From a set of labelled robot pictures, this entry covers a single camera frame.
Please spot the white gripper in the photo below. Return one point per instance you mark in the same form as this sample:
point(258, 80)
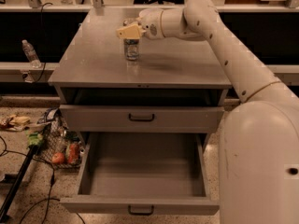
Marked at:
point(151, 24)

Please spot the silver blue redbull can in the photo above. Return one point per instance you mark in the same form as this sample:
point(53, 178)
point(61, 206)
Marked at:
point(131, 49)

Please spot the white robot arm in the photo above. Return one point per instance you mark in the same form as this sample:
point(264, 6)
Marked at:
point(259, 140)

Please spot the grey drawer cabinet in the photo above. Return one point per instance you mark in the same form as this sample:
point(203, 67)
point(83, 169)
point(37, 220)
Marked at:
point(168, 72)

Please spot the closed grey top drawer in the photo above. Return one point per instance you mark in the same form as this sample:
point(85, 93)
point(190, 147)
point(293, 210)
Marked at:
point(92, 118)

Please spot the open grey middle drawer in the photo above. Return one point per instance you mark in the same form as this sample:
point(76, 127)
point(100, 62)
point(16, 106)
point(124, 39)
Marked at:
point(166, 170)

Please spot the clear plastic water bottle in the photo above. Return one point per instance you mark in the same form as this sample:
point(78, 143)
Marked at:
point(31, 55)

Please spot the red snack package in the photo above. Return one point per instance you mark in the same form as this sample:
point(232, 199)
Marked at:
point(72, 153)

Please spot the yellow chip bag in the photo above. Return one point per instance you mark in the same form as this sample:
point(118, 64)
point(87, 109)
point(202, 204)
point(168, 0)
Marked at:
point(14, 123)

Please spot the red apple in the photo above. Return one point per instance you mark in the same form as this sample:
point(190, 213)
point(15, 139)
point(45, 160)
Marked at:
point(58, 158)

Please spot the black metal stand leg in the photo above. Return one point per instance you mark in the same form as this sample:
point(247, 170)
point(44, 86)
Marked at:
point(15, 185)

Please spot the black top drawer handle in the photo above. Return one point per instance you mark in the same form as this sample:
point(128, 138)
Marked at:
point(141, 118)

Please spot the black drawer handle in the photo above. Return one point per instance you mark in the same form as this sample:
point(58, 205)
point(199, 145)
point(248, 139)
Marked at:
point(141, 210)
point(141, 118)

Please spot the wire mesh basket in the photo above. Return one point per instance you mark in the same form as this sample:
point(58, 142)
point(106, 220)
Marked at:
point(56, 139)

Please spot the black middle drawer handle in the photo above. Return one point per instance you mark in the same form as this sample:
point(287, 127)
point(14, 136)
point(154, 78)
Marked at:
point(141, 210)

